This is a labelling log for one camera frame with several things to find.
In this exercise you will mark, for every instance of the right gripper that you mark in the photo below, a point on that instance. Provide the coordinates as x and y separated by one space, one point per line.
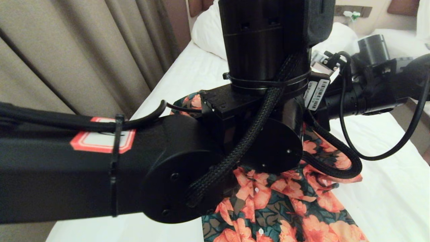
356 99

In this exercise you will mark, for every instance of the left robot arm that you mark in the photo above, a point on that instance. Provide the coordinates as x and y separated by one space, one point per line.
50 168

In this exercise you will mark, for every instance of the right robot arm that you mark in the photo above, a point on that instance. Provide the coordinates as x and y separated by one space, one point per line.
418 72

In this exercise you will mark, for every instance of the orange floral shirt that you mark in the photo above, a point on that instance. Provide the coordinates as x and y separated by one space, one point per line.
285 208

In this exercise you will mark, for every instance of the white bottle with green cap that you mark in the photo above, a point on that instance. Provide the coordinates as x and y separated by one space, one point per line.
352 14

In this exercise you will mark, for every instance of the brown headboard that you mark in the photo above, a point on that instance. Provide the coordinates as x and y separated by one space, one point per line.
403 6
198 6

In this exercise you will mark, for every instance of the white pillow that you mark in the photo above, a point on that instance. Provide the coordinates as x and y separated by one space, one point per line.
208 30

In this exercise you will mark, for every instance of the beige curtain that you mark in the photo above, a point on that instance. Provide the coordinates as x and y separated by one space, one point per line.
84 50

